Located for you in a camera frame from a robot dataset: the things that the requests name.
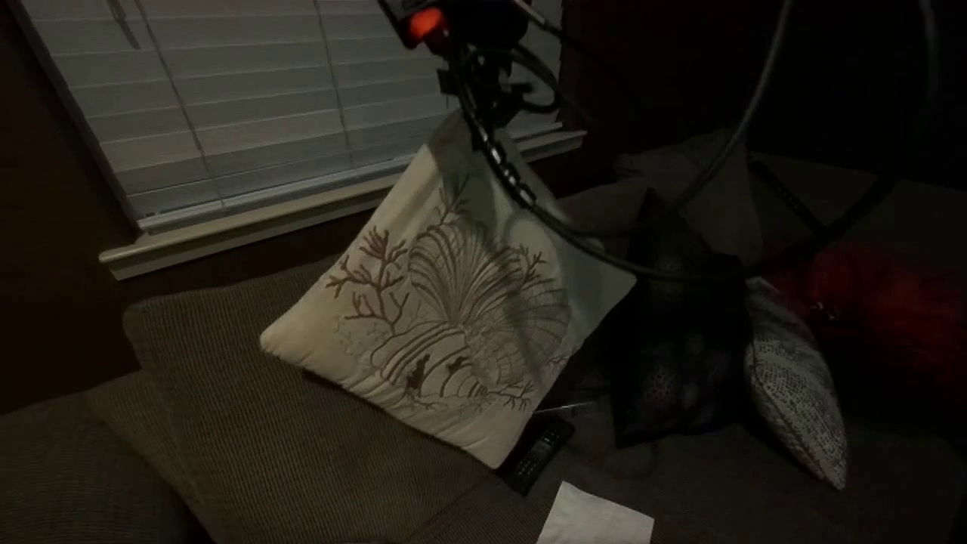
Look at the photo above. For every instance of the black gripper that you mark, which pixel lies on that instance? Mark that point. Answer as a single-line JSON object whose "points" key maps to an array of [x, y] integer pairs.
{"points": [[456, 19]]}

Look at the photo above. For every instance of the cream embroidered shell pillow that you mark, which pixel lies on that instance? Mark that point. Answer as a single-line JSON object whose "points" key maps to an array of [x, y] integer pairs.
{"points": [[432, 322]]}

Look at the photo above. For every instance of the black knit patterned pillow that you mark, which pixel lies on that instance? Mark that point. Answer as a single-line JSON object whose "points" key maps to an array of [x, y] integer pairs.
{"points": [[676, 371]]}

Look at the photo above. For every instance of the grey dash-patterned pillow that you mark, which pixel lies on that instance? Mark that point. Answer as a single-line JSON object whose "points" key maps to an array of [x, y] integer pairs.
{"points": [[803, 402]]}

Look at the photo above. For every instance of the white window blinds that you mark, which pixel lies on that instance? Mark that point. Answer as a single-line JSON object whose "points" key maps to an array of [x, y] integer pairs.
{"points": [[253, 92]]}

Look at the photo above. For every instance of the white window sill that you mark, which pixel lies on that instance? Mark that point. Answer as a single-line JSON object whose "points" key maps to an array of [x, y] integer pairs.
{"points": [[253, 216]]}

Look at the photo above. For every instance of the black remote control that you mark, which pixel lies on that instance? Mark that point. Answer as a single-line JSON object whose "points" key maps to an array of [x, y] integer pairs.
{"points": [[532, 454]]}

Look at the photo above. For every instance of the dark brown fabric sofa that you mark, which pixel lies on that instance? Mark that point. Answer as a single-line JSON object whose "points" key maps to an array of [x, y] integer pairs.
{"points": [[253, 424]]}

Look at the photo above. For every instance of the white square paper sheet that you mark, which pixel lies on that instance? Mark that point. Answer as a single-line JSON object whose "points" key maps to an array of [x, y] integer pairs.
{"points": [[594, 519]]}

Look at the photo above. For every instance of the red blanket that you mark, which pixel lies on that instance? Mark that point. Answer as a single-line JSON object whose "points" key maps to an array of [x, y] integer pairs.
{"points": [[887, 311]]}

